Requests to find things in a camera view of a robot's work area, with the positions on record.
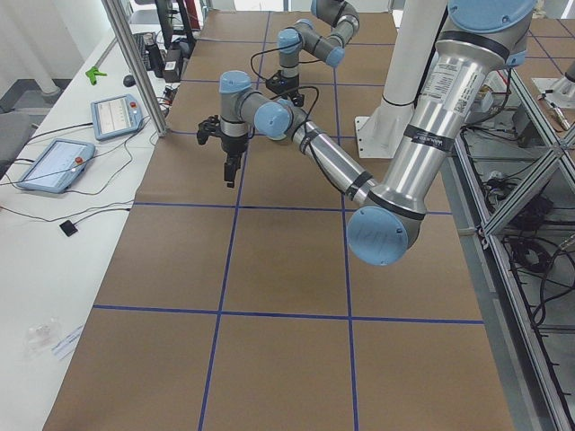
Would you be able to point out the black orange adapter box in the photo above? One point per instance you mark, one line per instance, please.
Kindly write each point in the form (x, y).
(169, 95)

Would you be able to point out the clear plastic bag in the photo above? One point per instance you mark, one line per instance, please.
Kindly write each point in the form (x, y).
(40, 337)

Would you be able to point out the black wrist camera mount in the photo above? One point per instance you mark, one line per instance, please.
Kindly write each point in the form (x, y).
(207, 128)
(278, 83)

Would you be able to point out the small black square pad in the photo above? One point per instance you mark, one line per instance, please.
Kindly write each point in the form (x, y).
(68, 228)

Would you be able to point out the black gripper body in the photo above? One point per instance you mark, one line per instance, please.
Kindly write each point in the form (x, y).
(292, 89)
(234, 145)

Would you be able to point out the black bottle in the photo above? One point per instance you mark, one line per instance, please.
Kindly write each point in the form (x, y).
(155, 55)

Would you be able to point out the near teach pendant tablet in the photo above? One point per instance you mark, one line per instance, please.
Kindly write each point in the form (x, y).
(58, 166)

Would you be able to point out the far teach pendant tablet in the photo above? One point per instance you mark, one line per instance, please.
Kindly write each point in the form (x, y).
(116, 116)

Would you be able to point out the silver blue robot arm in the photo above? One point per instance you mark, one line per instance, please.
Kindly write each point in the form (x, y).
(477, 38)
(302, 36)

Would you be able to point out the teach pendant tablet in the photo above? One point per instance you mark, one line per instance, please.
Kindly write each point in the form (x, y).
(58, 166)
(116, 116)

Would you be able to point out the aluminium frame post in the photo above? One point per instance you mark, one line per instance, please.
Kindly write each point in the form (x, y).
(128, 47)

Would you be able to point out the black computer mouse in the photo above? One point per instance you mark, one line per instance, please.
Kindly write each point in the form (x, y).
(129, 81)

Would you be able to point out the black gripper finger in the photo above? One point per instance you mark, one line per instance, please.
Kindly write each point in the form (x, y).
(298, 99)
(232, 165)

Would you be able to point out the white paper slip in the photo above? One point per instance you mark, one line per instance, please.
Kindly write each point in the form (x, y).
(67, 345)

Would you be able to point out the black box with label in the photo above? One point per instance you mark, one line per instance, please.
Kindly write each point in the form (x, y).
(173, 62)

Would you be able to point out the green plastic clamp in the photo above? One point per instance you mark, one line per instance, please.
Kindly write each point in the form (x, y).
(93, 74)

